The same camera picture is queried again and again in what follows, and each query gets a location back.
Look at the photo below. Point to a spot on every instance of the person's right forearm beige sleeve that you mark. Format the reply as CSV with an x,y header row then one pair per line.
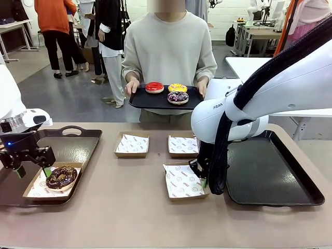
x,y
129,71

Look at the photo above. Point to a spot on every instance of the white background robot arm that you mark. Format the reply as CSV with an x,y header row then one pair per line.
x,y
255,9

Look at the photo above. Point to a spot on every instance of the yellow glazed donut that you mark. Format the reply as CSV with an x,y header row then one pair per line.
x,y
172,88

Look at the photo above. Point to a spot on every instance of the figure in pink orange clothes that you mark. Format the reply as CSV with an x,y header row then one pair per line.
x,y
308,15

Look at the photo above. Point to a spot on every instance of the background person in dark trousers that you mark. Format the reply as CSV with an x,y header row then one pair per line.
x,y
89,31

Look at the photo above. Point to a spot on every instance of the chocolate glazed sprinkled donut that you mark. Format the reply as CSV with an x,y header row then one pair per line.
x,y
70,175

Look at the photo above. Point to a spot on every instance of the person's left hand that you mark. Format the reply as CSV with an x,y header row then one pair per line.
x,y
202,86

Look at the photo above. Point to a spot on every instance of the red glazed donut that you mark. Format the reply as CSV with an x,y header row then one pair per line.
x,y
149,88

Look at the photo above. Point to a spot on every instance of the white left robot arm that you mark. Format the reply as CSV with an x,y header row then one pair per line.
x,y
7,96

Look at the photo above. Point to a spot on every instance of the person's left forearm beige sleeve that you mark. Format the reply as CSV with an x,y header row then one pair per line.
x,y
207,70

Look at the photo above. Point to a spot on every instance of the person in orange sweater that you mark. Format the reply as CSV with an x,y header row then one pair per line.
x,y
52,15

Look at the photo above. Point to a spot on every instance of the brown cardboard food box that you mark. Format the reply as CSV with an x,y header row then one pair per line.
x,y
52,197
189,196
131,155
181,155

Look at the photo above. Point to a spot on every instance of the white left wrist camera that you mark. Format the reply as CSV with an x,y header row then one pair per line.
x,y
31,115

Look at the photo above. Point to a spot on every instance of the background table with equipment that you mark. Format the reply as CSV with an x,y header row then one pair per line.
x,y
259,32

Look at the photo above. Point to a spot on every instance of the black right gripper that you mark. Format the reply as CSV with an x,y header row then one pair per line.
x,y
205,153

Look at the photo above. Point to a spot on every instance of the light table with dark items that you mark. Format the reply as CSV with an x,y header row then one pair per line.
x,y
13,24

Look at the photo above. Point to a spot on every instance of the black serving tray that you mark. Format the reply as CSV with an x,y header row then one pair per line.
x,y
150,99

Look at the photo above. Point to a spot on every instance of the black backpack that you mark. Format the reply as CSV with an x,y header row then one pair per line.
x,y
230,35

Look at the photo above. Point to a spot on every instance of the person's right hand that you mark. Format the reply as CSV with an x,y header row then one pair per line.
x,y
131,86

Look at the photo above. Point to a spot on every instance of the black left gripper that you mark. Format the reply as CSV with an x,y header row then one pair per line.
x,y
18,145

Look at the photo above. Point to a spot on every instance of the white printed paper liner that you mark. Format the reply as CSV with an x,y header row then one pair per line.
x,y
37,190
181,145
181,181
132,144

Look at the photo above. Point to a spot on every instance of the large white table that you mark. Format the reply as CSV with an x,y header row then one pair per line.
x,y
246,66

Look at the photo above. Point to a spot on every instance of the person in black jacket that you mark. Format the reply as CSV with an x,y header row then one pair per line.
x,y
110,26

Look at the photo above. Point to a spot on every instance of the purple glazed sprinkled donut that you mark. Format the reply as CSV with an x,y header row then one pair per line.
x,y
172,98

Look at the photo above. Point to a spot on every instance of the person in beige sweater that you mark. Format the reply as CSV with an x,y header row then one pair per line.
x,y
168,52

